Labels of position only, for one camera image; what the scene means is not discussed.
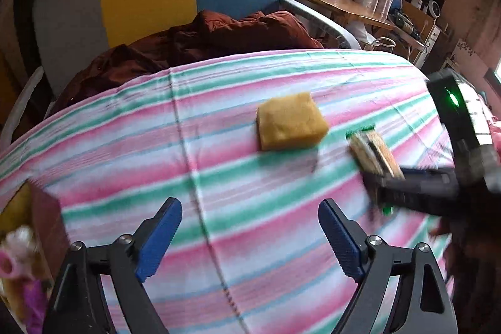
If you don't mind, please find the grey bed rail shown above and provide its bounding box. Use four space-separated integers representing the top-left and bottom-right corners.
280 0 361 50

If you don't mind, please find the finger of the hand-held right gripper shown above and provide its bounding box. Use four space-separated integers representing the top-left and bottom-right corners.
362 167 460 218

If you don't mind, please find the pink and white toy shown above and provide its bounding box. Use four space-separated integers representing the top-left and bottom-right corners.
0 226 40 280

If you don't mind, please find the gold metal tin box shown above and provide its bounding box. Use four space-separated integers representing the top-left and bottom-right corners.
0 179 71 323

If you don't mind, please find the wooden side table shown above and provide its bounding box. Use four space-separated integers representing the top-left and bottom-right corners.
282 0 394 31

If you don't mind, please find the yellow sponge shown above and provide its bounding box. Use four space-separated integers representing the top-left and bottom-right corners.
0 279 28 319
256 91 329 152

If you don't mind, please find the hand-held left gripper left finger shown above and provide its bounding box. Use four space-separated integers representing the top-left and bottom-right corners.
47 197 183 334

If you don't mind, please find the green-edged snack packet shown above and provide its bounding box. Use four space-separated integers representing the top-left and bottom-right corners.
346 125 405 182

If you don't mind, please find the cluttered shelf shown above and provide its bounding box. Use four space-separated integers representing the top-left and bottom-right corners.
385 0 455 64

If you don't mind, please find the white bed rail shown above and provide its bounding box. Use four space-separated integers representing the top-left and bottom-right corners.
0 66 45 147

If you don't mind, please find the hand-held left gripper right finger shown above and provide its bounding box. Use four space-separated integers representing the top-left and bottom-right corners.
318 198 458 334

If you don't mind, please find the dark red blanket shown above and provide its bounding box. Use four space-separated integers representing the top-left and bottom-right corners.
51 10 325 116

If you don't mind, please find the purple snack packet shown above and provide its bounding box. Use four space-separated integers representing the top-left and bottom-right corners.
21 277 49 332

